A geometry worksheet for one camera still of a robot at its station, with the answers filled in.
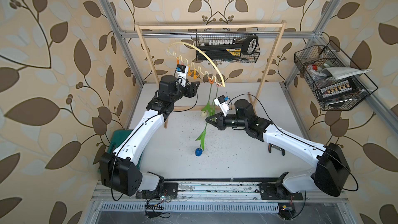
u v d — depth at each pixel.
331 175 0.41
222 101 0.66
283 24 0.61
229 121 0.66
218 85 0.71
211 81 0.72
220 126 0.65
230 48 0.82
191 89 0.67
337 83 0.69
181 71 0.63
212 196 0.74
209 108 0.91
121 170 0.40
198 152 0.76
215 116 0.69
